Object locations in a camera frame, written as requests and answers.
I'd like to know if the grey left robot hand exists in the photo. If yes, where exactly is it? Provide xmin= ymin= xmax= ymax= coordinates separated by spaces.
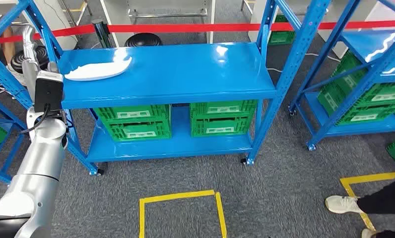
xmin=21 ymin=25 xmax=60 ymax=101

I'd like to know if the red barrier belt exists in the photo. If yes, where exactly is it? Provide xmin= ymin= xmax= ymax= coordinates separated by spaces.
xmin=0 ymin=24 xmax=96 ymax=45
xmin=107 ymin=19 xmax=395 ymax=34

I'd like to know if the black ribbed round base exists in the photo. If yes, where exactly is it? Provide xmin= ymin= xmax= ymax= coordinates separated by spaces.
xmin=10 ymin=45 xmax=51 ymax=74

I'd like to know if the white table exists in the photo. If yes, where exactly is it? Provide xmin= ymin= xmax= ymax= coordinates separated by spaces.
xmin=99 ymin=0 xmax=217 ymax=48

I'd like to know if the white floor cable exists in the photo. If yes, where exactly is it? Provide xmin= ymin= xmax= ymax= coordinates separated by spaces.
xmin=266 ymin=52 xmax=341 ymax=74

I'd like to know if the white curved plastic part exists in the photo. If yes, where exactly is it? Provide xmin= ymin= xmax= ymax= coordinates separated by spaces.
xmin=64 ymin=56 xmax=133 ymax=82

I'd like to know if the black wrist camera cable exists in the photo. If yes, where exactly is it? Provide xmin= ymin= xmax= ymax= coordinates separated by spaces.
xmin=21 ymin=104 xmax=51 ymax=134

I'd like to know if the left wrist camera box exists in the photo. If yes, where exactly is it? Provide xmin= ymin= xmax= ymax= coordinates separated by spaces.
xmin=34 ymin=70 xmax=65 ymax=113

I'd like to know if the black stanchion post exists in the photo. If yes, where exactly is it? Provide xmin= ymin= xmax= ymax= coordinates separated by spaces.
xmin=91 ymin=19 xmax=114 ymax=49

